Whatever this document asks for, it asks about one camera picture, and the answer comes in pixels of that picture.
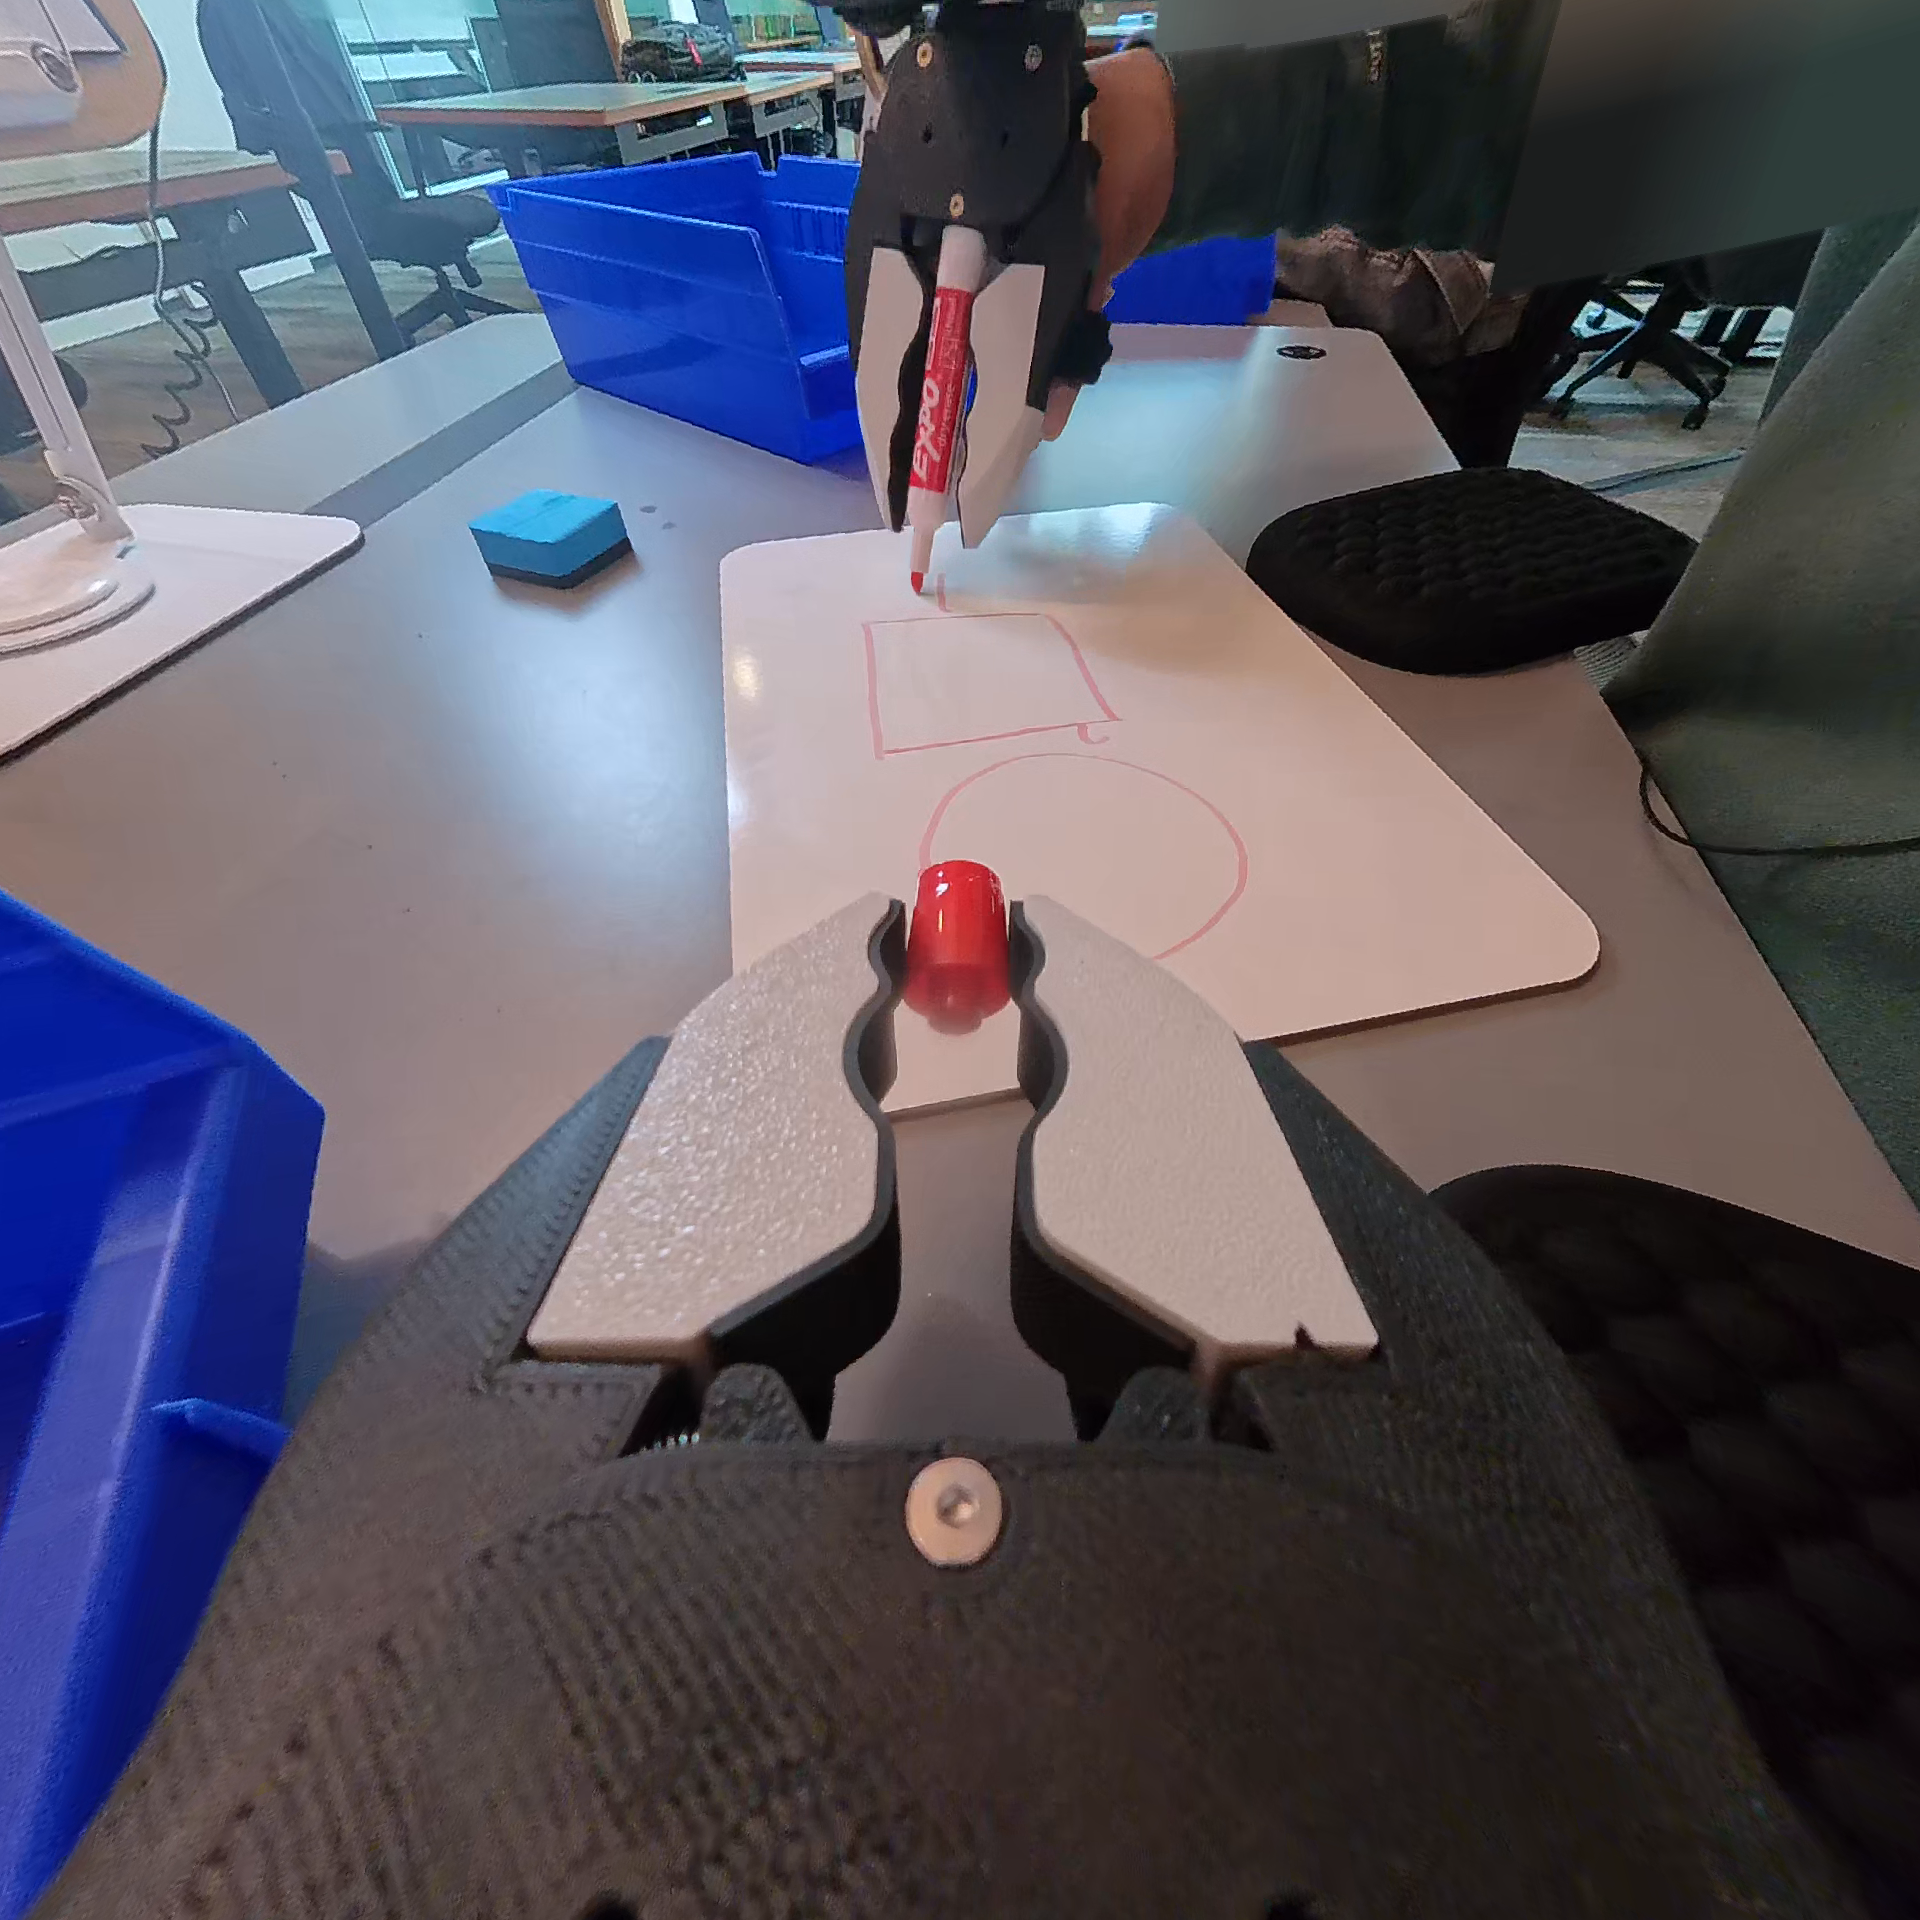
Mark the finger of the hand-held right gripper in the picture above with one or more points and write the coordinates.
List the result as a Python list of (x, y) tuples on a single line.
[(1009, 376), (888, 346)]

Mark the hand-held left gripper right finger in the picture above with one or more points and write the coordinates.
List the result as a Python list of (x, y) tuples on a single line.
[(1184, 1170)]

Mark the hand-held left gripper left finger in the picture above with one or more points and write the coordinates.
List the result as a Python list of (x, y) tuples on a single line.
[(720, 1170)]

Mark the red dry erase marker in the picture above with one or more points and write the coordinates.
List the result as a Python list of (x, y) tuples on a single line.
[(937, 404)]

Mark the red marker cap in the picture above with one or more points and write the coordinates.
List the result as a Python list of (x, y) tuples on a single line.
[(960, 945)]

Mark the small white whiteboard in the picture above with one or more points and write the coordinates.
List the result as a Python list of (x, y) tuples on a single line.
[(1348, 868)]

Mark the blue whiteboard eraser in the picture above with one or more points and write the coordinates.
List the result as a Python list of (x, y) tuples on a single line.
[(547, 523)]

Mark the person's right forearm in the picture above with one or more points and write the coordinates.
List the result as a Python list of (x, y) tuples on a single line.
[(1320, 135)]

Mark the person's right hand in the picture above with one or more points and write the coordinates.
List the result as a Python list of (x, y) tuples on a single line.
[(1131, 164)]

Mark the tagged blue plastic bin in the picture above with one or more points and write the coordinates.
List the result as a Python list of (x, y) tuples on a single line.
[(1201, 283)]

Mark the white mat with blue sticker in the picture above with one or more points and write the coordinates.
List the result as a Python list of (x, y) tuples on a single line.
[(1275, 420)]

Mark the black backpack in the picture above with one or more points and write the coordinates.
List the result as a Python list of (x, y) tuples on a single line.
[(675, 57)]

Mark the long grey desk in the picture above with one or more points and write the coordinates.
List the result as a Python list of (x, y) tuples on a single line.
[(570, 100)]

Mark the dark jacket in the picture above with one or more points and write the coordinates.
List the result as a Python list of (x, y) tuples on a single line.
[(1410, 283)]

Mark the black office chair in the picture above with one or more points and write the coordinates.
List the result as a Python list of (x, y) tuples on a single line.
[(434, 224)]

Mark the black mesh armrest pad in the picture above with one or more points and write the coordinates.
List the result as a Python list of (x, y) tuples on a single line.
[(1723, 1425), (1471, 570)]

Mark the black office chair base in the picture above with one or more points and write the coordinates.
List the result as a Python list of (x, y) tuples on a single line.
[(1651, 353)]

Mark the wooden desk black legs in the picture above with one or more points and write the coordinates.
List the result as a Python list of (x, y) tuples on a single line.
[(148, 177)]

